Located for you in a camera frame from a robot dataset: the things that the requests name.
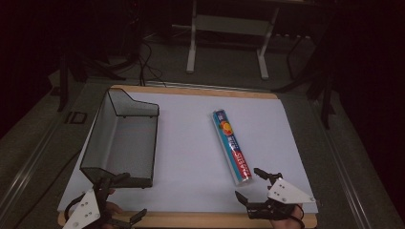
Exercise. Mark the black stand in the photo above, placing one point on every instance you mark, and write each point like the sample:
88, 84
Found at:
63, 89
324, 105

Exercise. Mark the small black rectangular frame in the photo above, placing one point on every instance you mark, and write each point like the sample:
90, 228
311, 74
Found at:
67, 118

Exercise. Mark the person's right hand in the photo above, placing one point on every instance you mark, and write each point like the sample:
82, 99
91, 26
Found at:
288, 223

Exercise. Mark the black mesh basket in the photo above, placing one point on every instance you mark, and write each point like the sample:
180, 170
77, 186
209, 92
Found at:
125, 109

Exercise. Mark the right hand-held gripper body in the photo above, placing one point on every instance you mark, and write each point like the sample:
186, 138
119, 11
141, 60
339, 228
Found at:
286, 194

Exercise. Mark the person's left hand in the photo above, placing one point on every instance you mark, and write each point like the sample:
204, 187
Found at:
114, 208

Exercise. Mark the metal floor rail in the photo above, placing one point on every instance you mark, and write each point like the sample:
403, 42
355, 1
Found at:
28, 165
347, 178

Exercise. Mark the blue toothpaste box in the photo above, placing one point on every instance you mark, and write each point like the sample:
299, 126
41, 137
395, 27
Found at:
234, 149

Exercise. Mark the white paper sheet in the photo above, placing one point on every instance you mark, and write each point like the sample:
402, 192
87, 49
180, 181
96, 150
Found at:
191, 152

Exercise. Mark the white metal stand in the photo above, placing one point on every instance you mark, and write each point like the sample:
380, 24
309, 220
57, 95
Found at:
191, 57

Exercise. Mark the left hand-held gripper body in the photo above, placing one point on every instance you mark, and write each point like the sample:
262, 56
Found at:
83, 210

